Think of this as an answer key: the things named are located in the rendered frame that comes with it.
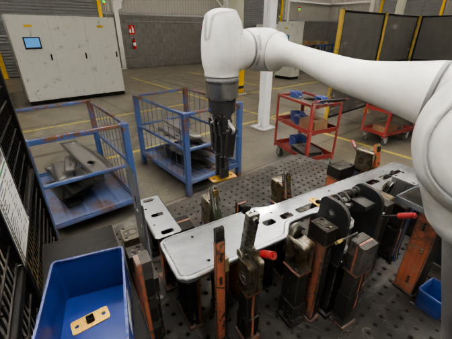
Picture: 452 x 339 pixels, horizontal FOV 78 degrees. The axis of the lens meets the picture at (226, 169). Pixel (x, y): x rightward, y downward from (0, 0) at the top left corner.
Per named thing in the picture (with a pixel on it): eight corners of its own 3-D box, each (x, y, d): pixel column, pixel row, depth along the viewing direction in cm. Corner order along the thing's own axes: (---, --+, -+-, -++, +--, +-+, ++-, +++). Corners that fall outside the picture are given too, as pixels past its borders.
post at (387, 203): (360, 273, 123) (383, 196, 105) (370, 280, 119) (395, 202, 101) (352, 277, 121) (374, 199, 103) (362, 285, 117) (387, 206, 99)
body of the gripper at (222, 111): (241, 99, 74) (241, 132, 78) (225, 93, 81) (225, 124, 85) (217, 102, 71) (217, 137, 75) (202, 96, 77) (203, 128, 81)
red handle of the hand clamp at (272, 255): (249, 244, 86) (280, 248, 72) (251, 251, 86) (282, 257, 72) (238, 249, 84) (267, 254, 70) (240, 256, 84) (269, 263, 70)
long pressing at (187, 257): (389, 161, 161) (390, 158, 160) (431, 176, 143) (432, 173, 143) (156, 242, 98) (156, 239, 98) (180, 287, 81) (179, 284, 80)
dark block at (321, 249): (305, 303, 109) (321, 215, 91) (319, 317, 104) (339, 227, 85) (295, 309, 107) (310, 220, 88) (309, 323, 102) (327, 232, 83)
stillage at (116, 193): (35, 190, 325) (7, 109, 282) (105, 171, 369) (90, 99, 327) (54, 245, 240) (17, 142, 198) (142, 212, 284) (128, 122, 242)
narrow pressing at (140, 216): (144, 254, 91) (128, 160, 76) (155, 278, 82) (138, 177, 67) (142, 255, 91) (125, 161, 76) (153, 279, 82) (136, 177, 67)
